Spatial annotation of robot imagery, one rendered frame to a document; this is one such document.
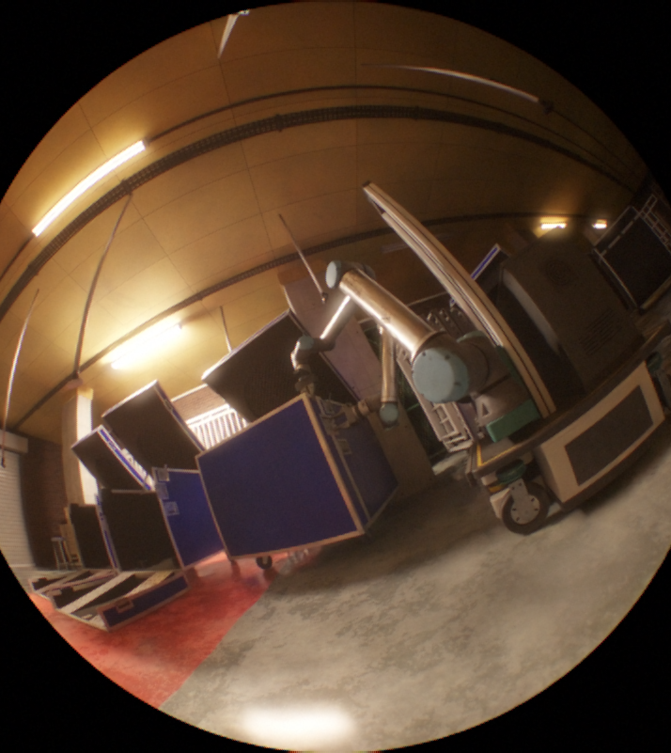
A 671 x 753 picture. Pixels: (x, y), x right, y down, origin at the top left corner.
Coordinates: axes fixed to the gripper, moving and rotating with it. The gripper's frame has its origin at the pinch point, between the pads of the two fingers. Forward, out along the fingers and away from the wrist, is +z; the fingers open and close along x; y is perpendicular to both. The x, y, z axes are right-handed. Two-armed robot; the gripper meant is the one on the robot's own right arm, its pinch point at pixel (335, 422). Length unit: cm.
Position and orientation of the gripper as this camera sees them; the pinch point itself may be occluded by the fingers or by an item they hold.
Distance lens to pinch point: 148.2
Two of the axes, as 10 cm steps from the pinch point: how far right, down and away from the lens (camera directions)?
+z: -8.4, 4.8, 2.5
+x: 2.2, 7.2, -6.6
